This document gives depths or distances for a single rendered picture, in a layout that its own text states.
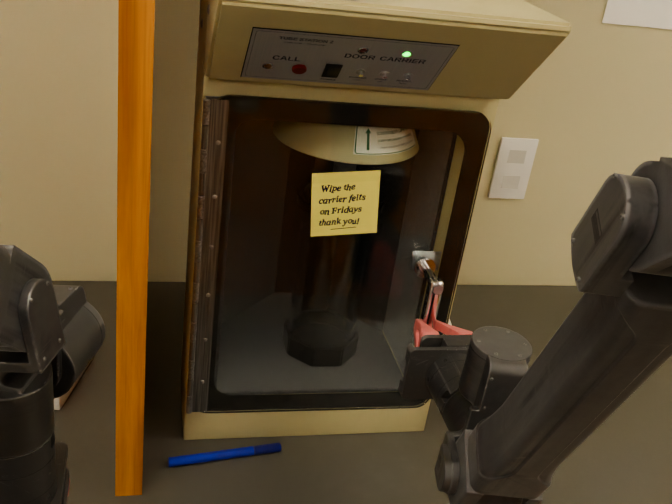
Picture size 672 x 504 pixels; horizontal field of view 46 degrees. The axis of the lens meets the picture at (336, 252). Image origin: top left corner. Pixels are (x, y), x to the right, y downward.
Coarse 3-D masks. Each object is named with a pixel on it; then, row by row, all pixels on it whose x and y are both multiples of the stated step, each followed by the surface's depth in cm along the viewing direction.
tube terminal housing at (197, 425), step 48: (288, 96) 82; (336, 96) 83; (384, 96) 84; (432, 96) 85; (192, 192) 93; (192, 240) 91; (192, 288) 90; (192, 432) 100; (240, 432) 102; (288, 432) 103; (336, 432) 105
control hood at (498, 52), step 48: (240, 0) 66; (288, 0) 66; (336, 0) 67; (384, 0) 70; (432, 0) 74; (480, 0) 78; (240, 48) 72; (480, 48) 74; (528, 48) 75; (480, 96) 84
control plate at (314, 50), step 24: (264, 48) 72; (288, 48) 72; (312, 48) 73; (336, 48) 73; (384, 48) 73; (408, 48) 73; (432, 48) 74; (456, 48) 74; (264, 72) 76; (288, 72) 76; (312, 72) 77; (408, 72) 78; (432, 72) 78
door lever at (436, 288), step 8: (416, 264) 93; (424, 264) 93; (432, 264) 94; (416, 272) 94; (424, 272) 92; (432, 272) 92; (432, 280) 90; (440, 280) 90; (432, 288) 90; (440, 288) 89; (432, 296) 90; (440, 296) 90; (424, 304) 91; (432, 304) 91; (424, 312) 91; (432, 312) 91; (424, 320) 92; (432, 320) 92
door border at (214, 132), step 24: (216, 120) 81; (216, 144) 82; (216, 168) 83; (216, 192) 84; (216, 216) 86; (216, 240) 87; (216, 264) 88; (192, 312) 90; (192, 360) 93; (192, 384) 95; (192, 408) 97
